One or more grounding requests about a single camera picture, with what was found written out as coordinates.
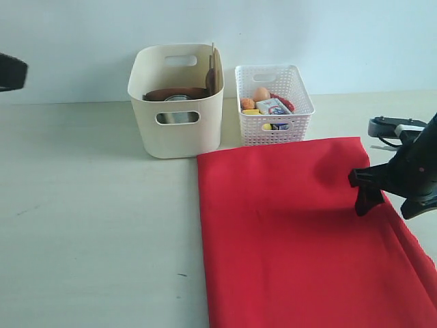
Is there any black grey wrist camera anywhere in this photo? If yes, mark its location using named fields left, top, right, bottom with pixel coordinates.
left=367, top=116, right=427, bottom=139

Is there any red scalloped table cloth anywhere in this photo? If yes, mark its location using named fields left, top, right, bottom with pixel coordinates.
left=197, top=137, right=436, bottom=327

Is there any white perforated plastic basket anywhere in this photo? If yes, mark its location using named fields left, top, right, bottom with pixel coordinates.
left=235, top=64, right=315, bottom=146

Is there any cream plastic bin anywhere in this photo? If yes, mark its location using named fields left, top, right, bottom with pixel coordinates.
left=127, top=44, right=225, bottom=159

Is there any brown egg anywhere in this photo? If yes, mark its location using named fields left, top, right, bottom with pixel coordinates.
left=253, top=87, right=270, bottom=103

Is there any dark wooden spoon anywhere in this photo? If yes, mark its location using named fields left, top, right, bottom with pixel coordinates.
left=206, top=55, right=216, bottom=96

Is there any red toy sausage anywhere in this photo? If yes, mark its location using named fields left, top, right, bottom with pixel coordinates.
left=270, top=93, right=295, bottom=113

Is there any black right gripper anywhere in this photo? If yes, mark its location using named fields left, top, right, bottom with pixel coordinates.
left=348, top=117, right=436, bottom=219

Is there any stainless steel cup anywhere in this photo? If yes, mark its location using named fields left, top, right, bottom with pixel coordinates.
left=156, top=94, right=199, bottom=124

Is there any orange fried chicken piece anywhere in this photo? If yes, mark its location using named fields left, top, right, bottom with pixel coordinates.
left=240, top=98, right=256, bottom=110

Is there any blue white milk carton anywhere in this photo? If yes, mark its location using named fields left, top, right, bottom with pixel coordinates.
left=255, top=98, right=292, bottom=131

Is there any long wooden chopstick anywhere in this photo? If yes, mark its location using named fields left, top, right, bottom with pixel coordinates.
left=212, top=48, right=220, bottom=94

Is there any yellow cheese wedge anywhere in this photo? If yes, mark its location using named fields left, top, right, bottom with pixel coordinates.
left=242, top=109, right=260, bottom=115

